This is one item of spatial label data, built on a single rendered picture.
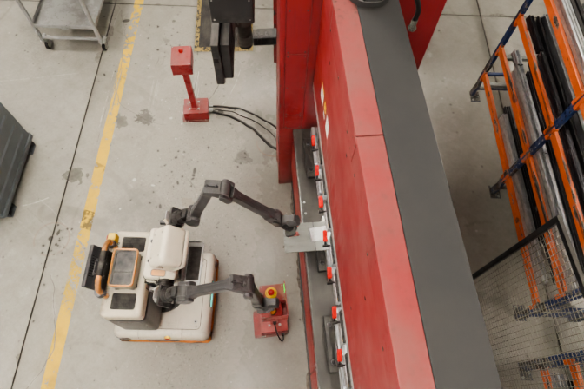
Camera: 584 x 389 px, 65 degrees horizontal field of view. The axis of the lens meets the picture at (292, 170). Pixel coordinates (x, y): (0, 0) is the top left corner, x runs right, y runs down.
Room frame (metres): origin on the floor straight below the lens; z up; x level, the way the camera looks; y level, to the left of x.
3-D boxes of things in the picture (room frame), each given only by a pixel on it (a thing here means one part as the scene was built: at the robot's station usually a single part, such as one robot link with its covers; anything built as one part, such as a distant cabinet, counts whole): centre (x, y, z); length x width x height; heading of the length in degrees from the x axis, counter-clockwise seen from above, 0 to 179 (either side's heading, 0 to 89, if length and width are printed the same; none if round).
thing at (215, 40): (2.08, 0.48, 1.42); 0.45 x 0.12 x 0.36; 5
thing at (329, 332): (0.35, -0.28, 0.89); 0.30 x 0.05 x 0.03; 8
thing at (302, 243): (0.94, -0.11, 1.00); 0.26 x 0.18 x 0.01; 98
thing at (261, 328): (0.59, 0.09, 0.06); 0.25 x 0.20 x 0.12; 100
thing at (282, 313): (0.60, 0.06, 0.75); 0.20 x 0.16 x 0.18; 10
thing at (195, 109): (2.46, 0.94, 0.41); 0.25 x 0.20 x 0.83; 98
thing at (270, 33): (2.21, 0.20, 1.18); 0.40 x 0.24 x 0.07; 8
